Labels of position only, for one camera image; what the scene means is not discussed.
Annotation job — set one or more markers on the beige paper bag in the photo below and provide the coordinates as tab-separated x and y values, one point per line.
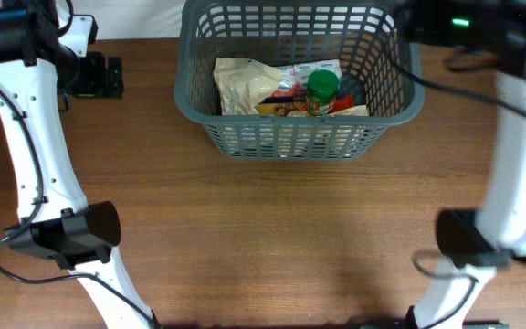
360	110
243	84

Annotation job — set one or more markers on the red spaghetti packet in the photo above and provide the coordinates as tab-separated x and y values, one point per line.
282	109

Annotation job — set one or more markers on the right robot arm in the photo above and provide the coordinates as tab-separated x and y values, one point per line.
475	243

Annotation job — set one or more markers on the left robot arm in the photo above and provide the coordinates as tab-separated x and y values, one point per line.
44	61

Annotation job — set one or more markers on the grey plastic shopping basket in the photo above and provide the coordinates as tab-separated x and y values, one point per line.
377	67

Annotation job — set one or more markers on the green lid glass jar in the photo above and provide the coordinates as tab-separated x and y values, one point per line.
322	90

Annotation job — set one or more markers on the white tissue multipack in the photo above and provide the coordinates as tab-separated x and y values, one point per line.
294	79

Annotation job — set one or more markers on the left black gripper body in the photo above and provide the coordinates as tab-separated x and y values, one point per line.
85	77

